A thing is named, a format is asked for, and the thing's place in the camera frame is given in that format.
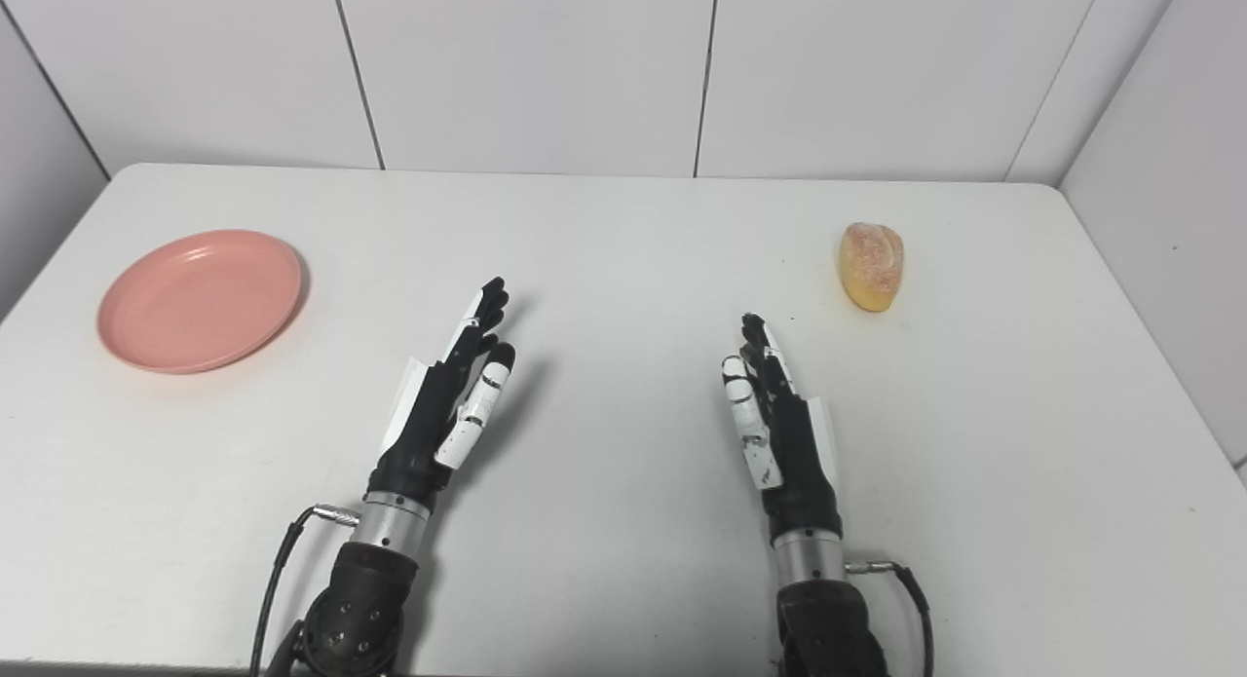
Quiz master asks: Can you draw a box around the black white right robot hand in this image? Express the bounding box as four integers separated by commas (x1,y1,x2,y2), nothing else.
721,313,845,544

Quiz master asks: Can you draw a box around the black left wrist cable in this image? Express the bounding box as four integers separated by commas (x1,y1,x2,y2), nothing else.
250,505,363,677

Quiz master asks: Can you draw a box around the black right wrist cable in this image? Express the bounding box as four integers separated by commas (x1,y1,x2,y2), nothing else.
845,558,936,677

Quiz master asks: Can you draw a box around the pink round plate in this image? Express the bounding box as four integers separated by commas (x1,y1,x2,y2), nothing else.
96,230,304,375

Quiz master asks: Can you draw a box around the sugared bread roll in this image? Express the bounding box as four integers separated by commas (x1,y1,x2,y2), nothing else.
839,222,905,314

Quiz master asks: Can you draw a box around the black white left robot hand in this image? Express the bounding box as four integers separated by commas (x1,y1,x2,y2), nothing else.
368,278,516,510

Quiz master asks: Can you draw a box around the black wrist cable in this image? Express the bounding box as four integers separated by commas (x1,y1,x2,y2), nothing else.
845,558,936,677
250,505,363,677

